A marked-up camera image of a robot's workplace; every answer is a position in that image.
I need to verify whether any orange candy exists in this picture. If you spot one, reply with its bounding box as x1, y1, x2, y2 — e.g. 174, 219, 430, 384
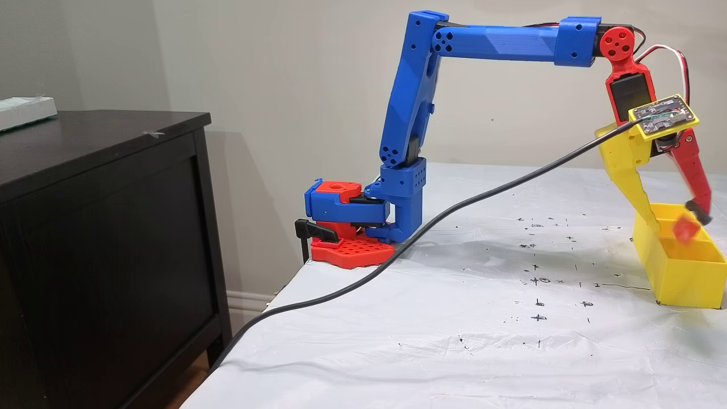
672, 216, 701, 245

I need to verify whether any yellow three-compartment box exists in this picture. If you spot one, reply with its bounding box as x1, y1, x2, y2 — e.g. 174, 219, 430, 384
632, 202, 727, 309

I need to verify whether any white flat box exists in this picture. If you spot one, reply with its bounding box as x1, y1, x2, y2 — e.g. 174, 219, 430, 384
0, 95, 59, 132

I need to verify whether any white plastic table cover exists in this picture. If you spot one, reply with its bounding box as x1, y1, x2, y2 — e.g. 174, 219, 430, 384
182, 163, 727, 409

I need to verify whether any black table clamp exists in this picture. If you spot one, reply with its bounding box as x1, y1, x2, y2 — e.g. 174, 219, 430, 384
294, 219, 341, 263

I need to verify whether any white baseboard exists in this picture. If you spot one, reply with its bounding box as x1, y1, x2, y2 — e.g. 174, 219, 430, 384
226, 290, 280, 320

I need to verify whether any dark wooden cabinet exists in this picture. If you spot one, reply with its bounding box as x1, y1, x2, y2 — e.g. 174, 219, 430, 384
0, 110, 233, 409

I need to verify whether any yellow mounted camera board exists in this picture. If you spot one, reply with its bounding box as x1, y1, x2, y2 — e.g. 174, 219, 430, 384
628, 94, 700, 141

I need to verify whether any white red servo cable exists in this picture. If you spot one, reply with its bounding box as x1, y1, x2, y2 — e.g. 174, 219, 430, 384
633, 44, 691, 106

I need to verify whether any thick black USB cable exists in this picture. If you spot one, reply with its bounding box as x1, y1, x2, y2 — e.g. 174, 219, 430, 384
207, 116, 648, 375

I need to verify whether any red perforated base plate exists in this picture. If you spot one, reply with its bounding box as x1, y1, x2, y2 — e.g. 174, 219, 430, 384
310, 222, 396, 269

